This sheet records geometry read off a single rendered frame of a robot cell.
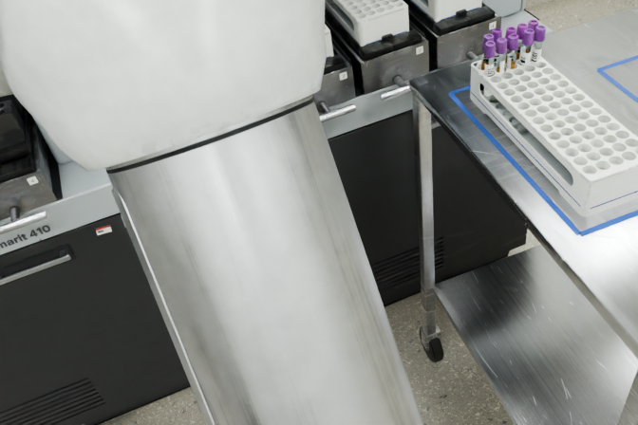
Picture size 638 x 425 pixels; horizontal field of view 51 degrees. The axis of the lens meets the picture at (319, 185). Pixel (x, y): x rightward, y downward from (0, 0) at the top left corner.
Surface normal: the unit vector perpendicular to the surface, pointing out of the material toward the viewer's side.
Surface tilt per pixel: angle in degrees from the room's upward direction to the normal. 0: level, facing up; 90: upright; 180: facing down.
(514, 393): 0
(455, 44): 90
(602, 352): 0
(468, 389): 0
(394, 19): 90
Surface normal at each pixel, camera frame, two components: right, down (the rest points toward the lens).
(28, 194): 0.37, 0.60
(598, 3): -0.13, -0.72
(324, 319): 0.50, -0.01
